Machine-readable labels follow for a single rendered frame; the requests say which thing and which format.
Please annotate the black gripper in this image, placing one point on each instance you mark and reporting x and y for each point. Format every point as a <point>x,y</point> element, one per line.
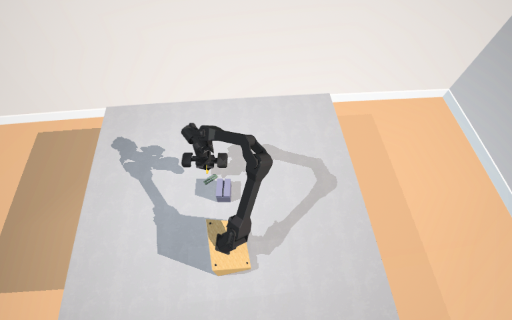
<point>208,160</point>

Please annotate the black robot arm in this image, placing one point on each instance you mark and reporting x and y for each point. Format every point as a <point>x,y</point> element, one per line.
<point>257,167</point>

